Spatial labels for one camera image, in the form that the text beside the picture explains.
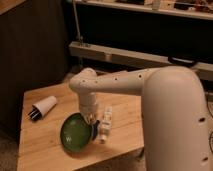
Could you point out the blue sponge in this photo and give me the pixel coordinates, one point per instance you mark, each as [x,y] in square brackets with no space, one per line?
[95,129]

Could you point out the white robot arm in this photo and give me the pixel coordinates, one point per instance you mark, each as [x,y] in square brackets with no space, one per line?
[174,110]

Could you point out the black markers in cup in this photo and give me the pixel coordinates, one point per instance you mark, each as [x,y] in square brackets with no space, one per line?
[35,114]

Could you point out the black case handle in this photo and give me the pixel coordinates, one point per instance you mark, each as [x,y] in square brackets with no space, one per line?
[182,63]

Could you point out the metal stand pole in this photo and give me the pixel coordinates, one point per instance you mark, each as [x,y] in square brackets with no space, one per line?
[79,37]

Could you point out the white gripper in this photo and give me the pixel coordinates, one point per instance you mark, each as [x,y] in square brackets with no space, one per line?
[89,110]

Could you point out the long metal case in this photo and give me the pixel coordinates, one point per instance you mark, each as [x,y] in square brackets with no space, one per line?
[132,58]

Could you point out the cluttered wooden shelf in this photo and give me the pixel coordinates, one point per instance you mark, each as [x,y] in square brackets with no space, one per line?
[154,8]

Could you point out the green ceramic bowl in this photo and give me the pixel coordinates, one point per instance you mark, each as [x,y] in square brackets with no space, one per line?
[75,133]

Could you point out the wooden folding table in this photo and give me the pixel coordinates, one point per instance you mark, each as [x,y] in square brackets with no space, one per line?
[40,147]

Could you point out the white paper cup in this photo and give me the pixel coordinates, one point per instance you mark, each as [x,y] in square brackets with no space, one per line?
[45,105]

